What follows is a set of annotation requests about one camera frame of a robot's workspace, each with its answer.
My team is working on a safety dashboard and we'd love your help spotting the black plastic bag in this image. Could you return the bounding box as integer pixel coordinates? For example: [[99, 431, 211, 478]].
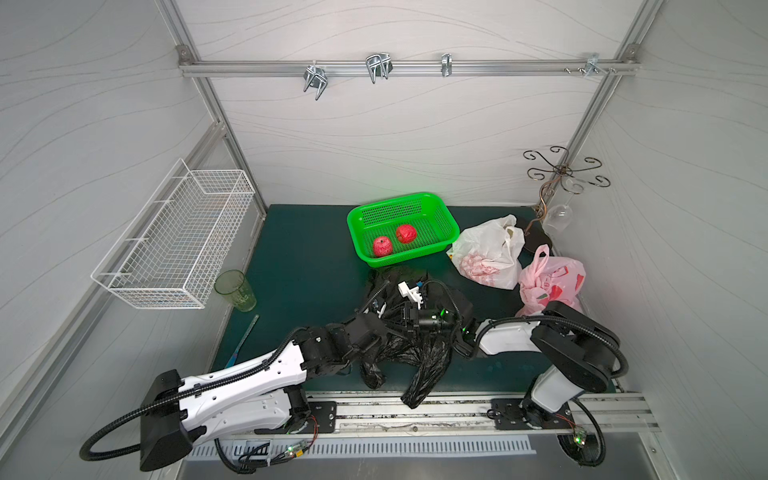
[[359, 266, 473, 409]]

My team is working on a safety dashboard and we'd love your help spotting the white printed plastic bag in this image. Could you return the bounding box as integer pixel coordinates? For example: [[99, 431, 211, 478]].
[[446, 215, 525, 290]]

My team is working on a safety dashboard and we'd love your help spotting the red apple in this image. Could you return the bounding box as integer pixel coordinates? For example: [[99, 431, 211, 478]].
[[372, 236, 393, 258], [395, 224, 418, 244]]

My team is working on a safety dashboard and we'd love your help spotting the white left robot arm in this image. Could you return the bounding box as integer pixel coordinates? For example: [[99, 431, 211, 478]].
[[79, 313, 388, 472]]

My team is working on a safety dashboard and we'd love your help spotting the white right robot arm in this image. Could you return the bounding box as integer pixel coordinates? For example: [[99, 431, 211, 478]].
[[397, 280, 629, 423]]

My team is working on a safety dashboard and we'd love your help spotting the pink plastic bag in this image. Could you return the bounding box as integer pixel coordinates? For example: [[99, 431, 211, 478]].
[[517, 244, 587, 316]]

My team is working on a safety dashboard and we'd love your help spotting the green plastic basket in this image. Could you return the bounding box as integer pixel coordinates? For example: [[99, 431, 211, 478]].
[[347, 193, 460, 268]]

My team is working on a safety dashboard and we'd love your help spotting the green translucent cup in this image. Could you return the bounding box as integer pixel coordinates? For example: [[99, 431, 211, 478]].
[[214, 269, 257, 312]]

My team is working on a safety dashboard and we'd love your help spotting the clear glass on stand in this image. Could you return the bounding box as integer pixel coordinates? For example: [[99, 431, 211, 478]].
[[544, 203, 573, 232]]

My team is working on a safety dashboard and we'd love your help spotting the bronze curled hook stand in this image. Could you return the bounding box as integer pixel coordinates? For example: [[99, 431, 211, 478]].
[[522, 145, 612, 254]]

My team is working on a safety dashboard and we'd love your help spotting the small metal hook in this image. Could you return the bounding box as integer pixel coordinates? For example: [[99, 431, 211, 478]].
[[441, 53, 453, 78]]

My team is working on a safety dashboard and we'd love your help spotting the metal clamp hook middle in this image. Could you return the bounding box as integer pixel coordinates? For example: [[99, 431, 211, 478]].
[[365, 52, 393, 84]]

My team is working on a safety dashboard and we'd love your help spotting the metal clamp hook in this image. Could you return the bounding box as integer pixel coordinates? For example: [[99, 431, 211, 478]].
[[303, 64, 328, 101], [365, 52, 393, 84]]

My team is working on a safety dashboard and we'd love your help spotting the metal clamp hook left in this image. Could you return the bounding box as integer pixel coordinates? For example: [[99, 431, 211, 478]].
[[303, 64, 328, 101]]

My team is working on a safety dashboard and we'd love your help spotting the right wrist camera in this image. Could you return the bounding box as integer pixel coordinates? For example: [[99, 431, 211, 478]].
[[397, 281, 425, 310]]

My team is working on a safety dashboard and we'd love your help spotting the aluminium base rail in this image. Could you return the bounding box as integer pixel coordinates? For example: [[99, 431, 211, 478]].
[[180, 391, 660, 440]]

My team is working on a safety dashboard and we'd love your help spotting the white wire basket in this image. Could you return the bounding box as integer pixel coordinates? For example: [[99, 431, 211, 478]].
[[91, 159, 255, 310]]

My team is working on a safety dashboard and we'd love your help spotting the aluminium crossbar rail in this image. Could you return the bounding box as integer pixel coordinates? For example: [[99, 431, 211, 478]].
[[180, 57, 642, 78]]

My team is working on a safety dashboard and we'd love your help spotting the metal bracket right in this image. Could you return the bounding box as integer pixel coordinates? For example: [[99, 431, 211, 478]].
[[564, 53, 617, 78]]

